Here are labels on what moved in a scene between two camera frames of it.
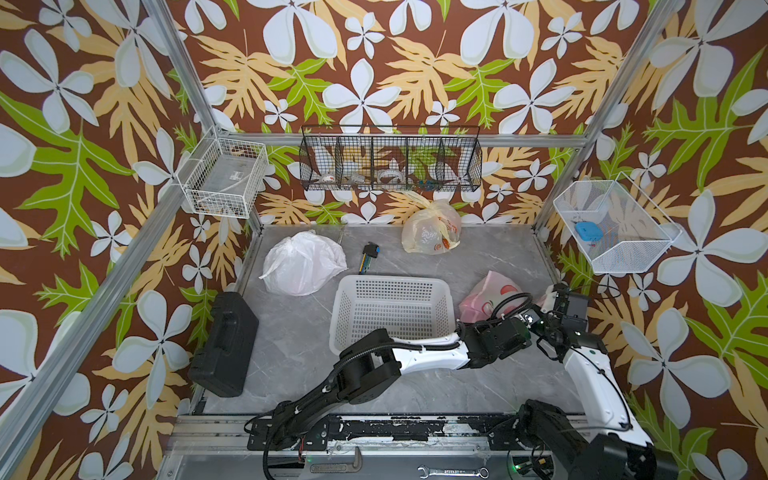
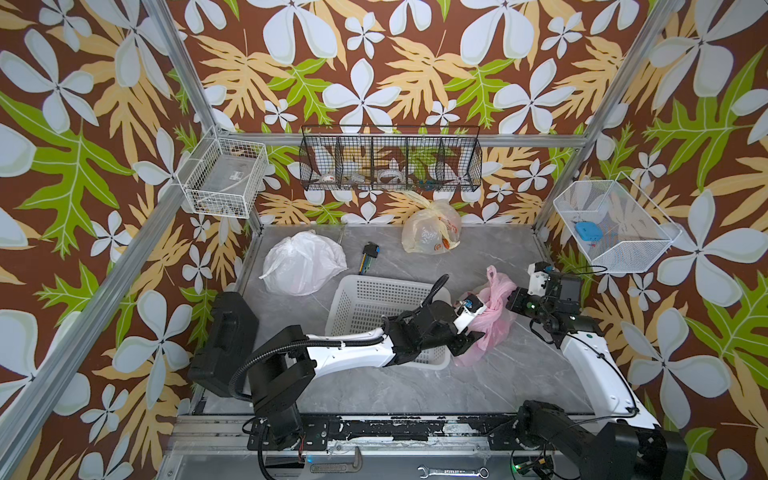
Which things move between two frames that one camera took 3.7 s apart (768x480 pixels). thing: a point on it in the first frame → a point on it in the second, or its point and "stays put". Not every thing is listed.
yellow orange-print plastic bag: (433, 229) stays put
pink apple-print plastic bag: (477, 306) stays put
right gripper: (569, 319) → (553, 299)
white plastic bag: (303, 264) stays put
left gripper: (486, 326) → (459, 341)
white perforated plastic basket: (406, 306) stays put
